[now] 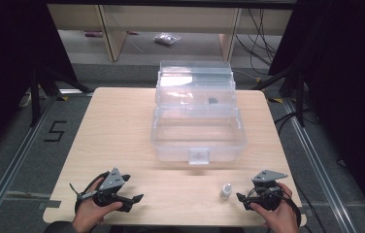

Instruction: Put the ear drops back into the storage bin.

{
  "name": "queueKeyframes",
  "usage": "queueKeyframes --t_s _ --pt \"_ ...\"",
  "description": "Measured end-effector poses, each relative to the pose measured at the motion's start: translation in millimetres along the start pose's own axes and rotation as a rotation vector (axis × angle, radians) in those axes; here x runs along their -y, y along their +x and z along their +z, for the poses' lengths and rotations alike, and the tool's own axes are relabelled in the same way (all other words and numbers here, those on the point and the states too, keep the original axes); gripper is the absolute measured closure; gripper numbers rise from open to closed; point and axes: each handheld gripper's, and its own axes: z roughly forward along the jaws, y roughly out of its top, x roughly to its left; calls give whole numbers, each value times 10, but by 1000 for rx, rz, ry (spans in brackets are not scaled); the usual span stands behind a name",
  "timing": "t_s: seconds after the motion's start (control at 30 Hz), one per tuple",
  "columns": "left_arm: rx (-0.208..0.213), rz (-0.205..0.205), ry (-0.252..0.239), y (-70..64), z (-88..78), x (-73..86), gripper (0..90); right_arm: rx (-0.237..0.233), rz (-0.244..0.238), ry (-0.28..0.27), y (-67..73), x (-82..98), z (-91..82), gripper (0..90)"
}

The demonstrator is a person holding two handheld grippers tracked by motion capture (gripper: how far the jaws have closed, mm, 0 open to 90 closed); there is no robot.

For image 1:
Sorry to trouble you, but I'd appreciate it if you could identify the metal floor rail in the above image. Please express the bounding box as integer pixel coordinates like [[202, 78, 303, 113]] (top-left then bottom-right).
[[0, 95, 59, 233], [282, 98, 359, 233]]

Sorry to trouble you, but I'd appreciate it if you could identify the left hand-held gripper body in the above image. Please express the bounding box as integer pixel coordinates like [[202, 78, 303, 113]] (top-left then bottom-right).
[[77, 166, 133, 214]]

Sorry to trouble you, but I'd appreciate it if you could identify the bundle of black cables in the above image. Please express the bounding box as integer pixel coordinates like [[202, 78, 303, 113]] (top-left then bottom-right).
[[234, 8, 280, 71]]

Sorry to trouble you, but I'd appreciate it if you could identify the clear plastic bag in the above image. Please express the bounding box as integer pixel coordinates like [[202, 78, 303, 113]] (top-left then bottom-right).
[[153, 32, 183, 47]]

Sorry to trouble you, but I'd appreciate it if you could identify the person's right hand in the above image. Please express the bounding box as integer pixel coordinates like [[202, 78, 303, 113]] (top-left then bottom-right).
[[249, 182, 300, 233]]

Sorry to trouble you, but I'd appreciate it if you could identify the black floor cable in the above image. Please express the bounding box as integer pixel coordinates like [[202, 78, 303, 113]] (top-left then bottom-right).
[[273, 109, 320, 136]]

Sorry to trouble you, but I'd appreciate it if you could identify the light wooden shelf unit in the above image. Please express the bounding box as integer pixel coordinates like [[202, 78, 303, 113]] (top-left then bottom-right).
[[47, 4, 294, 63]]

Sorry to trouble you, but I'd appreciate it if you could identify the black curtain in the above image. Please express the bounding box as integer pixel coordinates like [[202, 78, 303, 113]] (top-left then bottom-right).
[[268, 0, 365, 224], [0, 0, 79, 163]]

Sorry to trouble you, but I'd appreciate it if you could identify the small white dropper bottle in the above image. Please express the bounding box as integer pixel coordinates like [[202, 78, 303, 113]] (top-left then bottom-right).
[[219, 183, 233, 201]]

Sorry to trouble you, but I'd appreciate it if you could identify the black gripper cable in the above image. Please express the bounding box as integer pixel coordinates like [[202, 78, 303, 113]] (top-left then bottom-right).
[[280, 189, 303, 228], [69, 171, 111, 215]]

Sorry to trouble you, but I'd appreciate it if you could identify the black metal stand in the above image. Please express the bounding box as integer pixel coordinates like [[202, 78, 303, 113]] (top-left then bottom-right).
[[29, 63, 95, 128], [250, 63, 307, 128]]

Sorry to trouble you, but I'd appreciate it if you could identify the person's left hand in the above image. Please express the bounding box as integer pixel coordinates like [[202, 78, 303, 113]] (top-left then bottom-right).
[[71, 177, 124, 233]]

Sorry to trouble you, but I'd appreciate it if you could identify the clear plastic storage box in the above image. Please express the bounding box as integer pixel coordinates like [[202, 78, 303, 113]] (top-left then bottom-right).
[[149, 60, 248, 166]]

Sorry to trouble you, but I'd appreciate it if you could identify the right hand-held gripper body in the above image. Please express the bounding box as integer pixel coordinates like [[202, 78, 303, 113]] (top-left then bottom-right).
[[249, 169, 289, 212]]

